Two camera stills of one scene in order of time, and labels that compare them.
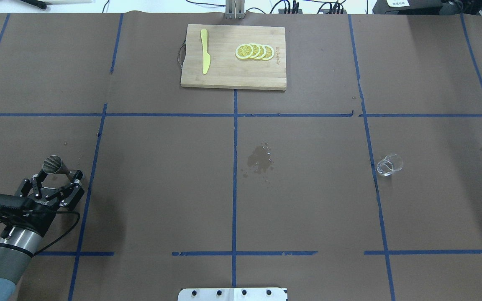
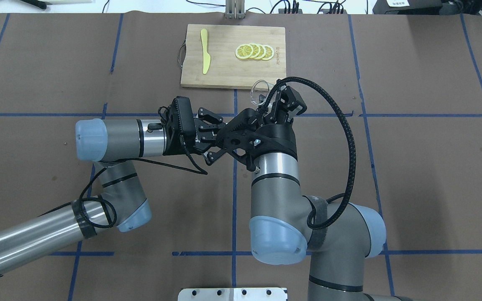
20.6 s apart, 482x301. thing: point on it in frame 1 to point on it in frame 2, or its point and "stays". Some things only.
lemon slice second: (256, 51) stays
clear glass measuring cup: (389, 164) to (259, 91)
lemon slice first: (244, 51) stays
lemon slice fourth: (269, 53) stays
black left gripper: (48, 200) to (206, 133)
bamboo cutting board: (225, 70) stays
